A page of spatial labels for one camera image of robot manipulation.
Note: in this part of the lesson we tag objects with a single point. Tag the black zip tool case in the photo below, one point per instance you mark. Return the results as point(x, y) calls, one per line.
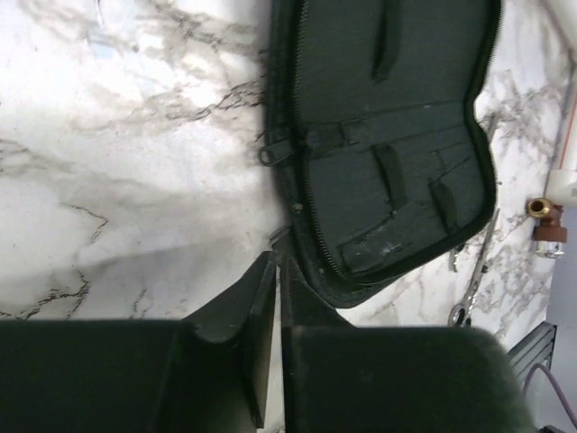
point(372, 134)

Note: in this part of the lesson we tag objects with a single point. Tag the brown brass faucet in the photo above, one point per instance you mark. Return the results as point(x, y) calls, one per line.
point(549, 235)

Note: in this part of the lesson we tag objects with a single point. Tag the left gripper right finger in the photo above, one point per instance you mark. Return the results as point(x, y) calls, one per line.
point(342, 378)

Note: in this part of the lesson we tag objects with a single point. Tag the aluminium frame rail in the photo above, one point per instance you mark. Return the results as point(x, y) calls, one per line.
point(537, 347)

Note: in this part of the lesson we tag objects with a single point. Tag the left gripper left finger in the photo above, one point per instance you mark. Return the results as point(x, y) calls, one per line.
point(207, 372)

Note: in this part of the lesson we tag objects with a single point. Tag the silver scissors lower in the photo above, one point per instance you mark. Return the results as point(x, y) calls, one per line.
point(461, 313)

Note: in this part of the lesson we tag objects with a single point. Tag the white PVC pipe frame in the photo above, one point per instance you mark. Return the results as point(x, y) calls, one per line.
point(561, 184)

